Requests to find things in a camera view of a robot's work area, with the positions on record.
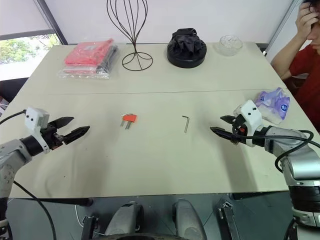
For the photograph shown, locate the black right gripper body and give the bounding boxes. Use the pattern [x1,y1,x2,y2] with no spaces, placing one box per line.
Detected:
[231,114,248,146]

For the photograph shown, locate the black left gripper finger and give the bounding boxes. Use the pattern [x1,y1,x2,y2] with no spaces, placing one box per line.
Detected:
[63,125,91,146]
[51,116,75,129]

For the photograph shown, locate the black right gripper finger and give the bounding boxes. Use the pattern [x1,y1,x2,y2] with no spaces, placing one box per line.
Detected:
[209,126,238,145]
[219,115,237,124]

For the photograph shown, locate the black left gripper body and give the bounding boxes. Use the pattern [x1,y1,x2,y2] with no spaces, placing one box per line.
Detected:
[39,121,65,152]

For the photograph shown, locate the metal hex key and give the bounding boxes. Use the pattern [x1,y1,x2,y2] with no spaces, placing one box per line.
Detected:
[181,114,191,134]

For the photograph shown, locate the orange hex key holder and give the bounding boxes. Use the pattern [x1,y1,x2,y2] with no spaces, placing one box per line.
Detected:
[121,113,139,124]

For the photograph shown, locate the person's bare hand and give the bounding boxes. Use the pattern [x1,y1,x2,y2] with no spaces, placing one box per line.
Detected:
[295,1,320,41]

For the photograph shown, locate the purple printed plastic bag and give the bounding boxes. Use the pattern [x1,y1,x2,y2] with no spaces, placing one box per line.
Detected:
[254,87,291,125]

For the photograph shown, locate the red and black bagged packs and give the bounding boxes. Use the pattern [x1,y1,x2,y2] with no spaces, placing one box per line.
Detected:
[57,38,120,81]

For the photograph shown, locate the clear glass bowl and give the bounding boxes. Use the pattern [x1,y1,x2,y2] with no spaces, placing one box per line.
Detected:
[213,35,244,58]

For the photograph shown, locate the black round base with cloth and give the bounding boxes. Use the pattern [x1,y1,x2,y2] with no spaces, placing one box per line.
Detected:
[166,27,208,69]

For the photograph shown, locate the person in red shirt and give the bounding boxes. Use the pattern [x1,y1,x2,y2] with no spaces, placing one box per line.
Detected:
[289,0,320,134]

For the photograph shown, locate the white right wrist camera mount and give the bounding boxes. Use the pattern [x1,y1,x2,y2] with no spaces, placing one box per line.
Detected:
[233,99,264,147]

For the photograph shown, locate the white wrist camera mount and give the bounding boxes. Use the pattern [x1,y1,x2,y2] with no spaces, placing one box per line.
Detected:
[233,99,264,147]
[24,107,51,154]

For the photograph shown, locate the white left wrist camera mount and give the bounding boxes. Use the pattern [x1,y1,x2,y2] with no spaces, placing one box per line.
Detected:
[24,107,51,154]

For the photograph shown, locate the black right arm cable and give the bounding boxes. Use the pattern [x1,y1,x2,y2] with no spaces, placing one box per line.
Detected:
[233,129,320,174]

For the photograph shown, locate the black cable under left arm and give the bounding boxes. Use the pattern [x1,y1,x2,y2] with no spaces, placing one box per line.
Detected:
[11,180,57,240]

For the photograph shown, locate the thin white cable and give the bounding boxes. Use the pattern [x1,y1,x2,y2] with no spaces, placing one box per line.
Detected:
[74,204,84,228]

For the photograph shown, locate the black table leg bracket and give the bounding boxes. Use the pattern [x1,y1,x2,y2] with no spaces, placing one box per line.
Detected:
[80,215,101,240]
[216,199,241,240]

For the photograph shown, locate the black wire hat stand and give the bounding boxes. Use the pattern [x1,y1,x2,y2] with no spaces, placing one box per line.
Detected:
[106,0,154,72]

